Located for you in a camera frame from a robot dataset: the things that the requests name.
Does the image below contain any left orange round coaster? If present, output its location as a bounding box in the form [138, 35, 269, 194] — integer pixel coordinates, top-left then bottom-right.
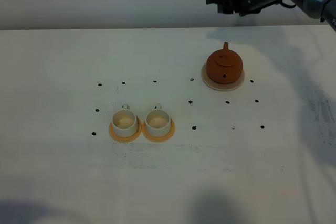
[109, 118, 142, 143]

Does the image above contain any orange round coaster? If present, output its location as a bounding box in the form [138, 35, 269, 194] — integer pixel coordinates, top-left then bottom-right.
[142, 119, 175, 143]
[109, 118, 142, 143]

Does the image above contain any right orange round coaster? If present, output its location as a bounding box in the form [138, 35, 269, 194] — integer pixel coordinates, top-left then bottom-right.
[142, 119, 175, 143]

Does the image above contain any left white teacup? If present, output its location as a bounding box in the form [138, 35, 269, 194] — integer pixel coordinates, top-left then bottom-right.
[111, 104, 139, 138]

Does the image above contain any cream round teapot coaster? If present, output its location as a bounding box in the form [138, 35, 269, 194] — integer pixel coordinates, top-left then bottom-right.
[201, 64, 245, 92]

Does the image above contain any white teacup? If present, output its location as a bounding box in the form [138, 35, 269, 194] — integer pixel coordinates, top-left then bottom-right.
[111, 104, 139, 138]
[145, 103, 171, 138]

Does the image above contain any brown clay teapot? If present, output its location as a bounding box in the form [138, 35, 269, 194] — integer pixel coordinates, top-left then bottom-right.
[206, 42, 243, 84]

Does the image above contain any right white teacup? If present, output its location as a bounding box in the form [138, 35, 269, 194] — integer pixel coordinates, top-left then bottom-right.
[145, 103, 171, 138]

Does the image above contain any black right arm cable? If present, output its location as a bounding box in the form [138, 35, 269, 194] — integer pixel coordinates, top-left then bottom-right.
[278, 0, 297, 9]

